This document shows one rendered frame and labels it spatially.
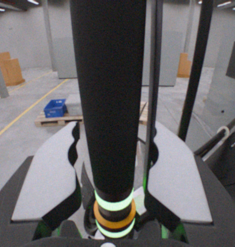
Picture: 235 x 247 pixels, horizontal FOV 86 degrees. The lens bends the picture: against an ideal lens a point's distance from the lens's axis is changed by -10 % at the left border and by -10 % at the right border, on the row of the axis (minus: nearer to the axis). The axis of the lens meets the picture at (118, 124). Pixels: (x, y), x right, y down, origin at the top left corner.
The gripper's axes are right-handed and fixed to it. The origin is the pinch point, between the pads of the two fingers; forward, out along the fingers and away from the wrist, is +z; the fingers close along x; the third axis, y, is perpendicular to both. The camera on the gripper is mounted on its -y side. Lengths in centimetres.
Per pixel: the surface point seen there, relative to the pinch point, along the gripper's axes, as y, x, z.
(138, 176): 39.0, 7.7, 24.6
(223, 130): 10.2, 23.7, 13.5
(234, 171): 8.0, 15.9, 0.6
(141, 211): 11.0, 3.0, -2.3
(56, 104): 131, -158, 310
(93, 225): 29.9, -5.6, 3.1
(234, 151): 8.7, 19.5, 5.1
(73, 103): 108, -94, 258
